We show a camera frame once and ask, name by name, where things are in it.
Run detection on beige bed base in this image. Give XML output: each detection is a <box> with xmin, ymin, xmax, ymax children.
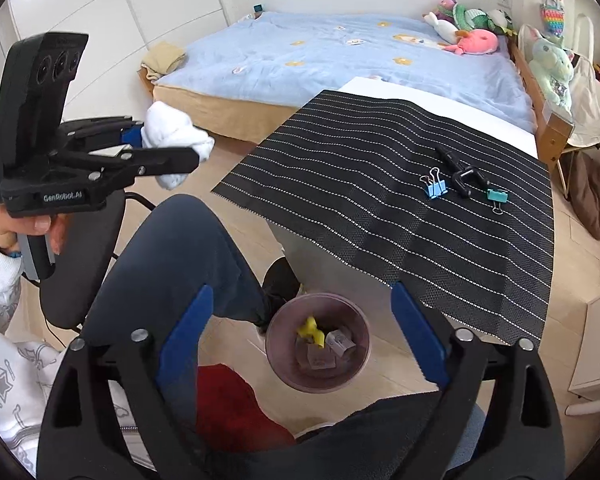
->
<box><xmin>150</xmin><ymin>82</ymin><xmax>301</xmax><ymax>148</ymax></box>

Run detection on teal unicorn plush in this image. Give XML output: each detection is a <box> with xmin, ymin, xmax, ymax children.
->
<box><xmin>527</xmin><ymin>27</ymin><xmax>578</xmax><ymax>116</ymax></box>

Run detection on wooden bed frame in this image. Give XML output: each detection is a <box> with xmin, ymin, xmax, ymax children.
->
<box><xmin>507</xmin><ymin>35</ymin><xmax>576</xmax><ymax>176</ymax></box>

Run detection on pink waste bin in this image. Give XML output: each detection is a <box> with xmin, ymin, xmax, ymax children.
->
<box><xmin>265</xmin><ymin>292</ymin><xmax>372</xmax><ymax>393</ymax></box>

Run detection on blue binder clip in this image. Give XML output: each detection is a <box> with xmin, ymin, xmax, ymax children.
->
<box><xmin>419</xmin><ymin>167</ymin><xmax>448</xmax><ymax>201</ymax></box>

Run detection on white green plush toy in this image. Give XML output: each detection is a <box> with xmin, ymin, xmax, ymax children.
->
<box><xmin>487</xmin><ymin>8</ymin><xmax>516</xmax><ymax>36</ymax></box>

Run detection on black clamp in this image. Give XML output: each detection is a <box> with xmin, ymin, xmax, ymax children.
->
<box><xmin>434</xmin><ymin>146</ymin><xmax>491</xmax><ymax>197</ymax></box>

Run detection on blue bed blanket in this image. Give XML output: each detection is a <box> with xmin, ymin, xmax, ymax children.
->
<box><xmin>152</xmin><ymin>10</ymin><xmax>538</xmax><ymax>133</ymax></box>

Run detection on white sock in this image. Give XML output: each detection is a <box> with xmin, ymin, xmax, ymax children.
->
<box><xmin>142</xmin><ymin>101</ymin><xmax>216</xmax><ymax>191</ymax></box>

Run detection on black striped mat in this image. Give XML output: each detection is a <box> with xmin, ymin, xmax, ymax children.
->
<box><xmin>211</xmin><ymin>89</ymin><xmax>555</xmax><ymax>347</ymax></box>

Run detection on person's torso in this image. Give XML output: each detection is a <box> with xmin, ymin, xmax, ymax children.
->
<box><xmin>0</xmin><ymin>325</ymin><xmax>153</xmax><ymax>480</ymax></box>

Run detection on yellow wrapper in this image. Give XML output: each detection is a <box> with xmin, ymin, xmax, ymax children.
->
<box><xmin>297</xmin><ymin>316</ymin><xmax>327</xmax><ymax>350</ymax></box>

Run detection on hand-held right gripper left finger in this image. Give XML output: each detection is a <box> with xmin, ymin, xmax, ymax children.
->
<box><xmin>37</xmin><ymin>284</ymin><xmax>216</xmax><ymax>480</ymax></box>

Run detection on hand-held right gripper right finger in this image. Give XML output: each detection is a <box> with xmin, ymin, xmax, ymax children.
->
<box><xmin>390</xmin><ymin>281</ymin><xmax>566</xmax><ymax>480</ymax></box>

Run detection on white table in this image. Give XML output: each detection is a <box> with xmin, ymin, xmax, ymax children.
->
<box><xmin>267</xmin><ymin>76</ymin><xmax>540</xmax><ymax>313</ymax></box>

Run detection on person's right leg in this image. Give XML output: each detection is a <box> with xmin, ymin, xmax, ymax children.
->
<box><xmin>295</xmin><ymin>395</ymin><xmax>486</xmax><ymax>480</ymax></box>

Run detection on white canvas folding chair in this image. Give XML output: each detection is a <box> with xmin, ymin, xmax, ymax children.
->
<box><xmin>517</xmin><ymin>22</ymin><xmax>600</xmax><ymax>198</ymax></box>

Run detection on brown bean bag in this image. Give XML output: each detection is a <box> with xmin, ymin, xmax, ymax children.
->
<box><xmin>569</xmin><ymin>150</ymin><xmax>600</xmax><ymax>241</ymax></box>

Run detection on white cardboard box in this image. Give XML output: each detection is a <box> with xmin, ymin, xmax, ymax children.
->
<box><xmin>300</xmin><ymin>342</ymin><xmax>337</xmax><ymax>373</ymax></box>

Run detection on red cloth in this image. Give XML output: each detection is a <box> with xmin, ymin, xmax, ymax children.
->
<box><xmin>196</xmin><ymin>364</ymin><xmax>298</xmax><ymax>468</ymax></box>

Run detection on white arched metal frame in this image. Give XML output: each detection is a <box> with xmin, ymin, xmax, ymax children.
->
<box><xmin>575</xmin><ymin>14</ymin><xmax>595</xmax><ymax>61</ymax></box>

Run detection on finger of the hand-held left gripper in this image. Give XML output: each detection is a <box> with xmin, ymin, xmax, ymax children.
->
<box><xmin>60</xmin><ymin>115</ymin><xmax>146</xmax><ymax>153</ymax></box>
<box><xmin>50</xmin><ymin>146</ymin><xmax>201</xmax><ymax>196</ymax></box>

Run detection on teal binder clip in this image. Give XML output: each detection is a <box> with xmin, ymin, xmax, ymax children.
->
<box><xmin>486</xmin><ymin>189</ymin><xmax>510</xmax><ymax>216</ymax></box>

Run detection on beige folded cloth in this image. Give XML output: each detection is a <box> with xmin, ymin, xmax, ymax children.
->
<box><xmin>141</xmin><ymin>41</ymin><xmax>187</xmax><ymax>82</ymax></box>

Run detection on person's left hand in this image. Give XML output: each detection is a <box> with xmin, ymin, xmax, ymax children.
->
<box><xmin>0</xmin><ymin>205</ymin><xmax>67</xmax><ymax>257</ymax></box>

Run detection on pink whale plush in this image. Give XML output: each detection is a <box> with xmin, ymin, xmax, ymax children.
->
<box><xmin>444</xmin><ymin>28</ymin><xmax>498</xmax><ymax>57</ymax></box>

